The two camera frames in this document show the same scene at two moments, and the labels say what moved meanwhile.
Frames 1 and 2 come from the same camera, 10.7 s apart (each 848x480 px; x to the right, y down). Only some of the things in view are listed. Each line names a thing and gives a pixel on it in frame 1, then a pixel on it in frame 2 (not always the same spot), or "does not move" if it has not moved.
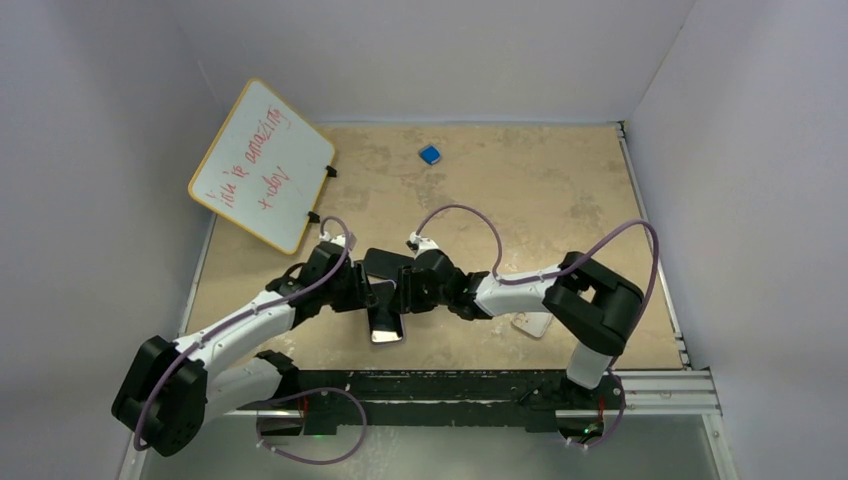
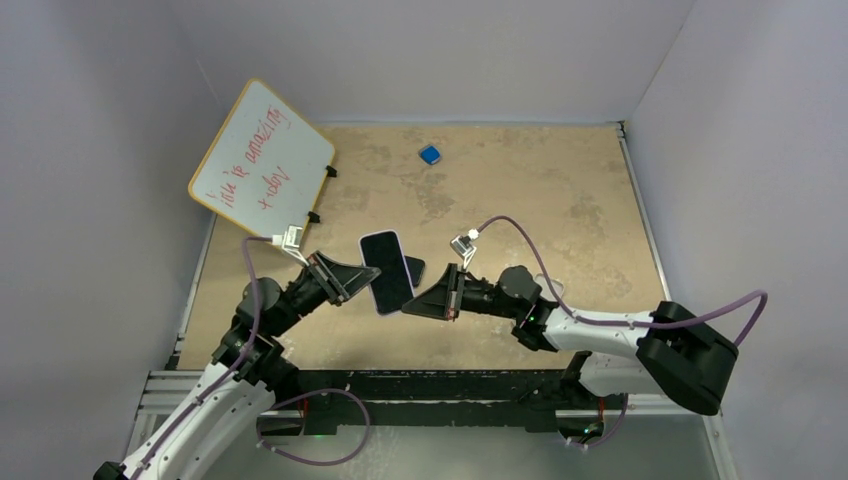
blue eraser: [430, 154] does not move
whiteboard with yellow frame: [266, 168] does not move
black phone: [385, 320] to [391, 289]
